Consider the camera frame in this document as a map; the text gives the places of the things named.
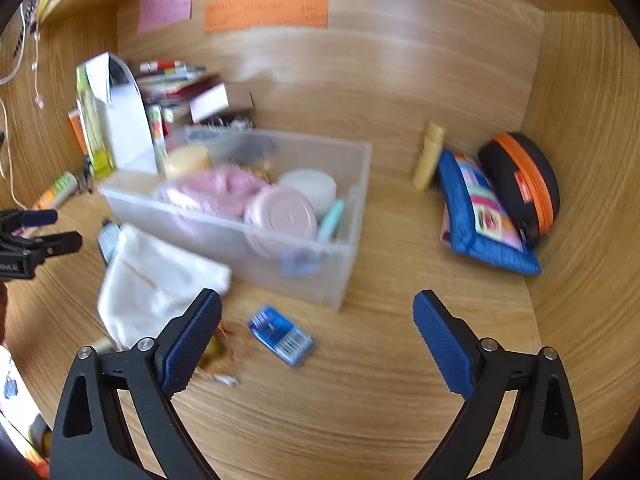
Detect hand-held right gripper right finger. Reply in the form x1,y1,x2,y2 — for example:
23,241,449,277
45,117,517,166
412,289,585,480

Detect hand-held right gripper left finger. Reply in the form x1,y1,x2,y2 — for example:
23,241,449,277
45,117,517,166
49,287,223,480

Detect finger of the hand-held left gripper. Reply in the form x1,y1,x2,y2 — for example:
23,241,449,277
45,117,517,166
0,208,59,233
20,231,84,260

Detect orange braided cord charm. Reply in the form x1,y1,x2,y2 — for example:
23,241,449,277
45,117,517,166
197,320,242,387

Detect white cloth drawstring pouch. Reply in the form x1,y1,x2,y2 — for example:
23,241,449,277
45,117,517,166
97,224,233,351

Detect small blue packet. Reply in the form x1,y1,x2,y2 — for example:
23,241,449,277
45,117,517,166
249,305,316,367

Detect clear plastic storage box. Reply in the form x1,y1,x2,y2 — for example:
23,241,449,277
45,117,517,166
99,127,373,311

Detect cream candle jar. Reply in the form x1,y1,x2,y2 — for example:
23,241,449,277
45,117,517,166
164,146,213,179

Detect wooden desktop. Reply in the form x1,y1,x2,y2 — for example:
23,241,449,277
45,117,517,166
5,160,541,480

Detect green orange cream tube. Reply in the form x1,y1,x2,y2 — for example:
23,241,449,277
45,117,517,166
32,171,78,211

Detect yellow spray bottle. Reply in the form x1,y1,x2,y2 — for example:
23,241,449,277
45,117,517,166
75,65,116,178

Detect white paper box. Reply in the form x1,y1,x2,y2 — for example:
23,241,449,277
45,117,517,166
82,52,158,173

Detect blue patchwork pencil case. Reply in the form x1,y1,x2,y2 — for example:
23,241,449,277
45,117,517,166
439,150,543,276

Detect pink round tin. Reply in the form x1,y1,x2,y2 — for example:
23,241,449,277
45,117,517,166
244,186,319,256

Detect pink knitted pouch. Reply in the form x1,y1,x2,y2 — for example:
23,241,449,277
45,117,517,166
155,167,271,221

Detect teal flat case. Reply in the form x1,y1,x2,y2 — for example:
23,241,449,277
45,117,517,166
317,199,346,243

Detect black orange zip case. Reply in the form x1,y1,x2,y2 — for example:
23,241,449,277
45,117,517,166
477,132,561,248

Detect white round jar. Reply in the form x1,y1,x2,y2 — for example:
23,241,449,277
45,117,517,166
277,169,338,213

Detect small white card box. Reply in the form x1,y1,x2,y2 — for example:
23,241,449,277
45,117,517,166
190,82,231,123

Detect pink paper note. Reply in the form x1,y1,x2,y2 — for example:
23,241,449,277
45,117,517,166
137,0,193,34

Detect orange paper note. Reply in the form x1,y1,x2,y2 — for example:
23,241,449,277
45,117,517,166
203,0,330,34

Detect pink charging cable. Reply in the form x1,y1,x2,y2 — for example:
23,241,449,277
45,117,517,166
29,0,47,108

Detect white cable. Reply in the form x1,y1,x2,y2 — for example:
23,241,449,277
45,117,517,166
0,5,27,86

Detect metal key ring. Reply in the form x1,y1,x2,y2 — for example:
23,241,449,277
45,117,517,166
202,115,251,130

